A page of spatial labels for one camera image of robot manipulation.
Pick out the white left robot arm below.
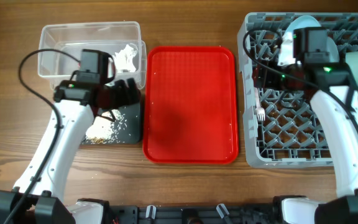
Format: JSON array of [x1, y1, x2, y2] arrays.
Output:
[[0, 78, 140, 223]]

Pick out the black plastic tray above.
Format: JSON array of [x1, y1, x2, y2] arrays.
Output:
[[79, 93, 142, 146]]

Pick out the clear plastic bin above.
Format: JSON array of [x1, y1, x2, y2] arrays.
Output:
[[38, 21, 147, 90]]

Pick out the grey dishwasher rack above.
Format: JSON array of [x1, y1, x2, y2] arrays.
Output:
[[237, 12, 358, 169]]

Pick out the white plastic fork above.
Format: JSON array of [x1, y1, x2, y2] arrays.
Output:
[[254, 88, 265, 123]]

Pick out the white napkin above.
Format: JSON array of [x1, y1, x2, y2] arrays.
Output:
[[112, 44, 138, 73]]

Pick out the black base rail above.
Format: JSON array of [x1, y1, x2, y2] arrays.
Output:
[[76, 195, 328, 224]]

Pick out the rice and food scraps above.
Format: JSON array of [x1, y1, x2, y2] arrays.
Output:
[[82, 110, 135, 144]]

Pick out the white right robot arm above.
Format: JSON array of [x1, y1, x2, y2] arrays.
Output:
[[252, 63, 358, 223]]

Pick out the light blue plate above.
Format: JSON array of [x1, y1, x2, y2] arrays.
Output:
[[278, 16, 339, 66]]

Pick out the red serving tray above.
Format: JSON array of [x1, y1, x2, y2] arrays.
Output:
[[143, 46, 239, 165]]

